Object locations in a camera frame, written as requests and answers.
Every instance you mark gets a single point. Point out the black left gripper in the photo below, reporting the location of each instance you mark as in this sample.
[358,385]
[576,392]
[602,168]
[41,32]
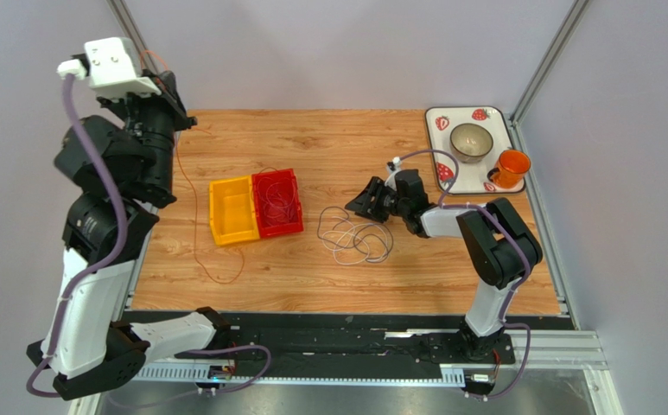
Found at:
[168,99]

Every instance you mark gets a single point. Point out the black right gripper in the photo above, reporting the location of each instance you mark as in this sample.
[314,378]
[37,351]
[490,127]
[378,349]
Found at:
[380,201]

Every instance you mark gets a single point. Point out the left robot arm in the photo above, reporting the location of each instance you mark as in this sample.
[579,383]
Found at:
[124,173]

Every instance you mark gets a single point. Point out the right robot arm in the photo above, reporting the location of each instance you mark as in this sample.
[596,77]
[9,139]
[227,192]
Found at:
[502,248]

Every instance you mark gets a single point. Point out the red plastic bin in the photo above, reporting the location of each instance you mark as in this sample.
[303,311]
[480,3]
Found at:
[277,203]

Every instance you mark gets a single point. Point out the beige ceramic bowl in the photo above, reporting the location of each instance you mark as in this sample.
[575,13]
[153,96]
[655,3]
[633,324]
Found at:
[470,143]

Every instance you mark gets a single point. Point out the yellow plastic bin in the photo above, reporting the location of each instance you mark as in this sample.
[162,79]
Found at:
[232,212]

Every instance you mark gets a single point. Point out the orange mug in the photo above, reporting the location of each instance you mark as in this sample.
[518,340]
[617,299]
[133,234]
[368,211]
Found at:
[510,168]

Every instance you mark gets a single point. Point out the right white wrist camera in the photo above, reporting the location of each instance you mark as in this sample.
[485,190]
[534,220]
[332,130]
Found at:
[394,166]

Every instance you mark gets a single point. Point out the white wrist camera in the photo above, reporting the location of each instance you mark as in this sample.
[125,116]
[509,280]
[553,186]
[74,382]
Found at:
[394,166]
[113,69]

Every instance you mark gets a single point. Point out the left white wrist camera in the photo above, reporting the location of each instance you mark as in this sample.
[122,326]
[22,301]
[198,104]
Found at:
[113,69]

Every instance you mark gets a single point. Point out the aluminium frame rail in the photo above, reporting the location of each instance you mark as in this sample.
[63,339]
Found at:
[121,11]

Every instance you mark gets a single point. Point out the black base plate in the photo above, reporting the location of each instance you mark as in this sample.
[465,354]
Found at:
[350,346]

